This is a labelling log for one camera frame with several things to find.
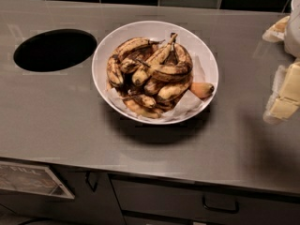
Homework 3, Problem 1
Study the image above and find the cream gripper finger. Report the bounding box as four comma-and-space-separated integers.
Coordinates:
263, 62, 300, 125
262, 16, 290, 42

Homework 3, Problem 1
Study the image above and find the dark curved banana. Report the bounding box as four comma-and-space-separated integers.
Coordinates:
149, 43, 193, 82

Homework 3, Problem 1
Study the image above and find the orange banana at rim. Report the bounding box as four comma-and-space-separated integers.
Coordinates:
189, 82, 215, 98

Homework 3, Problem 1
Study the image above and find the spotted banana lower right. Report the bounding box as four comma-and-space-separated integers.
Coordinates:
157, 75, 193, 102

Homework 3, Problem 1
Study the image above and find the pale banana bowl bottom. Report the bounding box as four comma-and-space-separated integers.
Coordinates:
124, 99, 162, 119

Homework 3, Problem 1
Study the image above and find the spotted banana top left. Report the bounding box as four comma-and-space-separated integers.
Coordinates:
111, 37, 160, 62

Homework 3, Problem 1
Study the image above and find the spotted banana centre diagonal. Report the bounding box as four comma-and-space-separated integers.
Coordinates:
131, 33, 177, 86

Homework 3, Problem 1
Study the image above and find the small spotted banana bottom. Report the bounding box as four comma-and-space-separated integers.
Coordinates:
123, 94, 157, 108

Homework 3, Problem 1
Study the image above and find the spotted banana middle left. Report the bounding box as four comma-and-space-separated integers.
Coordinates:
120, 46, 153, 74

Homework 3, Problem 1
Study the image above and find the spotted banana far left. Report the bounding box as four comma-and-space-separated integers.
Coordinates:
107, 54, 124, 87

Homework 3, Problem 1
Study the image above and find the white paper napkin liner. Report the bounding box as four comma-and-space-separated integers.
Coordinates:
94, 66, 214, 125

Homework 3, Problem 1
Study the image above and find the grey cabinet drawer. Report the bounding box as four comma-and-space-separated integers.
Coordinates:
111, 175, 300, 225

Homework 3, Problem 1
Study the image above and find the round black counter hole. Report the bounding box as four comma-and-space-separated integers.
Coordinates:
13, 29, 98, 72

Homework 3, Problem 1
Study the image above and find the framed sign on cabinet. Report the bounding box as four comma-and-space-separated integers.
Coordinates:
0, 161, 75, 199

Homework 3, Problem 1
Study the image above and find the black drawer handle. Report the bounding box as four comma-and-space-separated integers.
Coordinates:
202, 195, 240, 214

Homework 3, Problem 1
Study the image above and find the black cabinet door handle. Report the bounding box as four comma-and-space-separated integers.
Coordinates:
85, 172, 98, 192

